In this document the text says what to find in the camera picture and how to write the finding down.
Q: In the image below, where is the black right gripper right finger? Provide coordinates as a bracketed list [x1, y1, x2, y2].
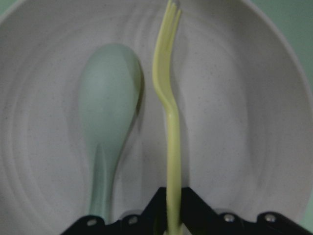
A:
[180, 187, 312, 235]

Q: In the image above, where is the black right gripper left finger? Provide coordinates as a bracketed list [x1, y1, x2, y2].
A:
[62, 187, 167, 235]

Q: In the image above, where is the white round plate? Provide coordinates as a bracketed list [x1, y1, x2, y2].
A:
[0, 0, 313, 235]

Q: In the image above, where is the yellow plastic fork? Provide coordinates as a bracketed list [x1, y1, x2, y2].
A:
[152, 0, 182, 235]

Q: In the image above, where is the light green plastic spoon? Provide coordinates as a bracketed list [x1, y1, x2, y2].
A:
[79, 44, 143, 221]

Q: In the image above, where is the light green plastic tray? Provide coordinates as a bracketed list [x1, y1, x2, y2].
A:
[0, 0, 313, 92]

